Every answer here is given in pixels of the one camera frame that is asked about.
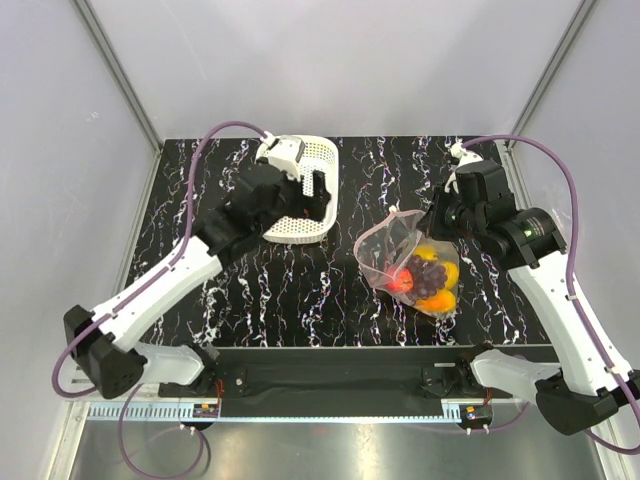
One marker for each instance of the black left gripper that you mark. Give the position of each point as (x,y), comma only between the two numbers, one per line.
(308,207)

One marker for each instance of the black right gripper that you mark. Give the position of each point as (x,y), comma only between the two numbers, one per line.
(431,224)

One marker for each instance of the yellow lemon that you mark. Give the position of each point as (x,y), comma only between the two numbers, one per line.
(426,252)
(452,275)

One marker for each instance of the clear pink-dotted zip bag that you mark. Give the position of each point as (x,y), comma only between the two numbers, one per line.
(389,245)

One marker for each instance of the dark red grape bunch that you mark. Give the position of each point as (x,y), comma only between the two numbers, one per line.
(428,277)

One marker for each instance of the red strawberry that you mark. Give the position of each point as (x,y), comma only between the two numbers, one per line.
(401,281)

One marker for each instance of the orange mango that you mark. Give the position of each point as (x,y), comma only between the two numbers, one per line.
(444,301)

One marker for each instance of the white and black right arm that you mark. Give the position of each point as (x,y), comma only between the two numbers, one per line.
(590,381)

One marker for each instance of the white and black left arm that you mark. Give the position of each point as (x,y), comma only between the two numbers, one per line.
(105,341)

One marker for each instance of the white perforated plastic basket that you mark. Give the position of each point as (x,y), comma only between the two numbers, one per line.
(319,154)

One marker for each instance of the pile of spare plastic bags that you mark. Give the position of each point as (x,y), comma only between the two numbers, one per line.
(564,222)

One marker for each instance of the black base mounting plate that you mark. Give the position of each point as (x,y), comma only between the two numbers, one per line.
(329,383)

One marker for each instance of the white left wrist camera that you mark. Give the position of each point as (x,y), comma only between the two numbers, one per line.
(282,152)

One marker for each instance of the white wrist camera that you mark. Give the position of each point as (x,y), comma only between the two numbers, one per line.
(464,157)
(282,152)

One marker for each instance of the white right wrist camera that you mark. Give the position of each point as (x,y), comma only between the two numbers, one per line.
(464,157)

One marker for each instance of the aluminium frame rail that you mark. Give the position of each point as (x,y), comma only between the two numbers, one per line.
(79,385)

